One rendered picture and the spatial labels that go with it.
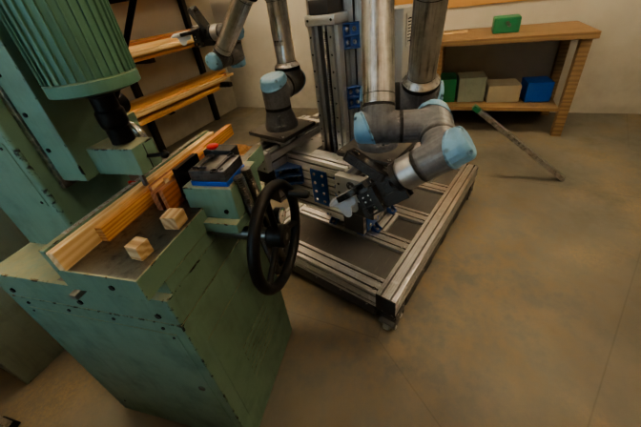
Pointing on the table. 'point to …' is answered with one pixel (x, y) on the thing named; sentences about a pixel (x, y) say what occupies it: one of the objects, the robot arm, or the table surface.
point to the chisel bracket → (124, 156)
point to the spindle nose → (113, 118)
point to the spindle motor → (63, 22)
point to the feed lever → (133, 8)
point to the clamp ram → (184, 171)
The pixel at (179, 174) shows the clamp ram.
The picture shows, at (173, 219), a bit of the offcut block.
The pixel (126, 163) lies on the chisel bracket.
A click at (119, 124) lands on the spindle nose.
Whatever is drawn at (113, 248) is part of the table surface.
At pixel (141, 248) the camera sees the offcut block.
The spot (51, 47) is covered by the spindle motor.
